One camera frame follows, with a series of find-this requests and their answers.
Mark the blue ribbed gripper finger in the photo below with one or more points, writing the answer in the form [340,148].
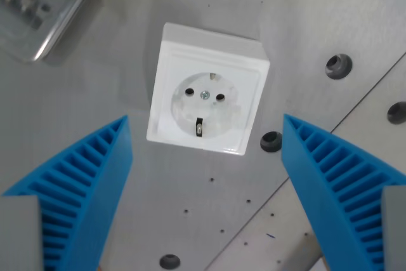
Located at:
[311,163]
[95,169]

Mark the dark grey round hole plug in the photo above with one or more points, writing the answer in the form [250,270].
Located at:
[398,112]
[170,261]
[271,141]
[338,66]

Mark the transparent plastic relay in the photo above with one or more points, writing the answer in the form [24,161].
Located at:
[47,30]

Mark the white wall power socket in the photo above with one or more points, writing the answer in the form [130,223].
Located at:
[206,58]

